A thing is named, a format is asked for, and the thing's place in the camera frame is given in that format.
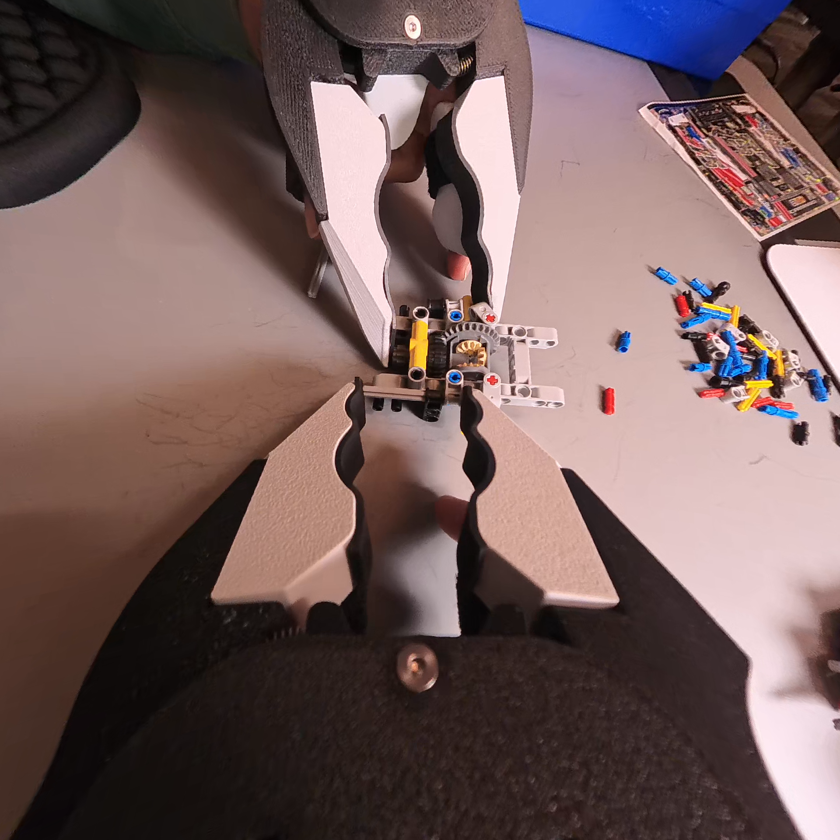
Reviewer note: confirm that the single red lego pin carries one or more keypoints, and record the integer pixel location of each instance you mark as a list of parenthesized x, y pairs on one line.
[(609, 401)]

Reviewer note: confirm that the pile of blue yellow lego pins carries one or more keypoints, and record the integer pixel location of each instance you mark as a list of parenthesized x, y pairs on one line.
[(741, 358)]

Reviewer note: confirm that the grey lego gearbox assembly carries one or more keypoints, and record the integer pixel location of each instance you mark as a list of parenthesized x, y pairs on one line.
[(459, 354)]

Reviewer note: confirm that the blue plastic bin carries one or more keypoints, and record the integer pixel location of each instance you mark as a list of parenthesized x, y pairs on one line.
[(643, 33)]

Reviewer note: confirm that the person's right hand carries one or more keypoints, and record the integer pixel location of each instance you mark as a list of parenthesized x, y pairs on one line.
[(453, 518)]

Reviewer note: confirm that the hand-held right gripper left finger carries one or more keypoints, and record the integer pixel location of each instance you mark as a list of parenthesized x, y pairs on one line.
[(289, 518)]

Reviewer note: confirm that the lego instruction booklet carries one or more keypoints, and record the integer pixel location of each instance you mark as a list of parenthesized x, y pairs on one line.
[(748, 164)]

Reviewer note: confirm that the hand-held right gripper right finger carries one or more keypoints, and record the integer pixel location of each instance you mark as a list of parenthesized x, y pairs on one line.
[(538, 525)]

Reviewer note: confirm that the black lego car chassis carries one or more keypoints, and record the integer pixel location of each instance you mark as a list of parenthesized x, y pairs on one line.
[(828, 656)]

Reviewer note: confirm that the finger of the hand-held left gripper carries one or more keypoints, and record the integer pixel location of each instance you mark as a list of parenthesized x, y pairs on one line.
[(495, 164), (348, 197)]

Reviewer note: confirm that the person's left hand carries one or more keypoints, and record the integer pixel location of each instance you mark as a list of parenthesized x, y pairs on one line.
[(407, 157)]

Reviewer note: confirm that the grey lego axle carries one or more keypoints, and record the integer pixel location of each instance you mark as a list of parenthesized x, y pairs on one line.
[(319, 275)]

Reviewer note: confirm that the black mesh chair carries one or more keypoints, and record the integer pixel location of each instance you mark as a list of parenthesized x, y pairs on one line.
[(59, 98)]

